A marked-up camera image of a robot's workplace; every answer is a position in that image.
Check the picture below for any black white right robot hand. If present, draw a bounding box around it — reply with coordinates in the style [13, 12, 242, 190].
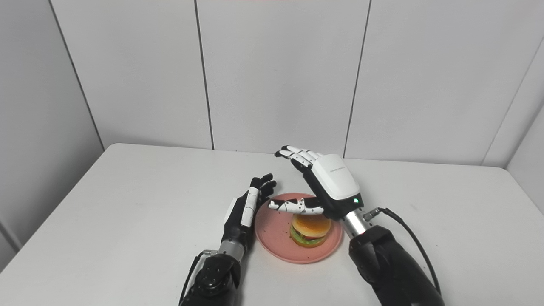
[269, 145, 365, 221]

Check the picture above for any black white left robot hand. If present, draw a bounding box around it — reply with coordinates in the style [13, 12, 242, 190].
[222, 173, 277, 251]

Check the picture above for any pink round plate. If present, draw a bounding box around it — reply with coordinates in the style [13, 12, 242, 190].
[255, 193, 343, 264]

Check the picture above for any toy hamburger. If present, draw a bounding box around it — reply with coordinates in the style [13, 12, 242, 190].
[290, 214, 332, 248]

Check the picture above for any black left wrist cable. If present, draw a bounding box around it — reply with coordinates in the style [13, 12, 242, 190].
[179, 250, 213, 304]

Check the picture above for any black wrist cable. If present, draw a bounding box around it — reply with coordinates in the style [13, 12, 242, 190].
[365, 207, 442, 296]
[179, 250, 213, 304]

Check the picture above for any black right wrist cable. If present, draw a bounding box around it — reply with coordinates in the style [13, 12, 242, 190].
[365, 207, 442, 296]

